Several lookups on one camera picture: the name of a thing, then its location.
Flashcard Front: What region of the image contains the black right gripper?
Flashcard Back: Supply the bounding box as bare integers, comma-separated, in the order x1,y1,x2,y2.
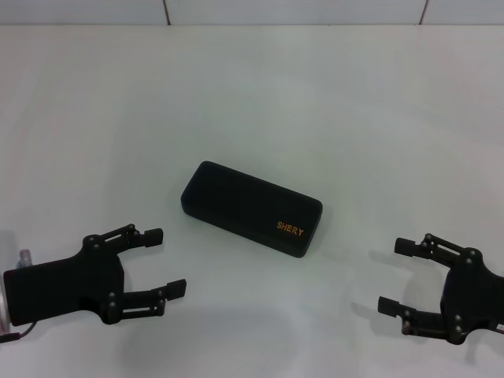
376,232,504,347

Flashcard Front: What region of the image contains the black glasses case grey lining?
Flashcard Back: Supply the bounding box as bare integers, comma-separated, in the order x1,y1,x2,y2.
180,160,324,259

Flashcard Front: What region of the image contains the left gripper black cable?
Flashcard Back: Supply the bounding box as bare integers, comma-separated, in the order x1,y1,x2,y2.
0,247,39,344

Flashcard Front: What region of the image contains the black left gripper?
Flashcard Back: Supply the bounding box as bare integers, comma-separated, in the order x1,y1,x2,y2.
2,223,188,326

